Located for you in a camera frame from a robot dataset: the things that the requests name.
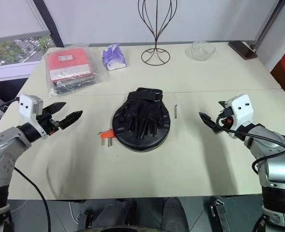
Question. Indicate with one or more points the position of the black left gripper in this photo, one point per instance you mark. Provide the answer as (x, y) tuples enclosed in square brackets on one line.
[(48, 120)]

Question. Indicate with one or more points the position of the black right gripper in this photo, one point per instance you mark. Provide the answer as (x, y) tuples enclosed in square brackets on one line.
[(227, 116)]

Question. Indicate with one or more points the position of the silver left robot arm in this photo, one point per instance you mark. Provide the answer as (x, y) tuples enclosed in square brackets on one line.
[(2, 149)]

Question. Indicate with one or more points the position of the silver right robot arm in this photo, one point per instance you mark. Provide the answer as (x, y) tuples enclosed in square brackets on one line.
[(275, 166)]

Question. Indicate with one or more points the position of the silver metal hex key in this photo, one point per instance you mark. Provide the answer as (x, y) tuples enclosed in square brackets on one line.
[(175, 111)]

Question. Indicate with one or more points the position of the red plastic tool holder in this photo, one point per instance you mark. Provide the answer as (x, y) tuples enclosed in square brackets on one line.
[(107, 134)]

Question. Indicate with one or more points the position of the clear bag with red package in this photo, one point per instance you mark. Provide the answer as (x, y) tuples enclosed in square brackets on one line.
[(68, 65)]

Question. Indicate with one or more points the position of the clear glass bowl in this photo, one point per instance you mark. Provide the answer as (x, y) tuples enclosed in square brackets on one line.
[(200, 50)]

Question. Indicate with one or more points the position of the dark brown flat block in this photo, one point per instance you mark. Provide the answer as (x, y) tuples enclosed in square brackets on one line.
[(242, 49)]

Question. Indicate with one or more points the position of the black glove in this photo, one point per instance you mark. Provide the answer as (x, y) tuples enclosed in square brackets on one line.
[(143, 108)]

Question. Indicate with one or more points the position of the purple tissue pack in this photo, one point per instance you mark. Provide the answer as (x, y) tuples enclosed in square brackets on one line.
[(113, 56)]

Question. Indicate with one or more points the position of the black round pad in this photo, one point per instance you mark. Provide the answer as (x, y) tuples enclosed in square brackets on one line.
[(142, 143)]

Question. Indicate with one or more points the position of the dark rounded shape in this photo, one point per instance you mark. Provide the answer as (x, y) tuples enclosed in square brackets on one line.
[(175, 213)]

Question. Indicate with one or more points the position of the white roller blind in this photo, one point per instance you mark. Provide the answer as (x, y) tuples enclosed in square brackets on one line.
[(11, 17)]

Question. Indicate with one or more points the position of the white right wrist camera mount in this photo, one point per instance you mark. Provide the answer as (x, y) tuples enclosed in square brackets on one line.
[(241, 108)]

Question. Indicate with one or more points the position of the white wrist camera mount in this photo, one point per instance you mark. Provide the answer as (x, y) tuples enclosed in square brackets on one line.
[(27, 106), (241, 108)]

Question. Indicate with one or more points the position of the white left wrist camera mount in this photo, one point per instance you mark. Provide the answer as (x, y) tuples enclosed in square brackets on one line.
[(27, 106)]

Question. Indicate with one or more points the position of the black window frame post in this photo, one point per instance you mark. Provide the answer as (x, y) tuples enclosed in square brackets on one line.
[(50, 21)]

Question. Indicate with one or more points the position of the black metal bracket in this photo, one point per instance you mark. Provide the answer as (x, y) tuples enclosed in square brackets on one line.
[(217, 213), (84, 221)]

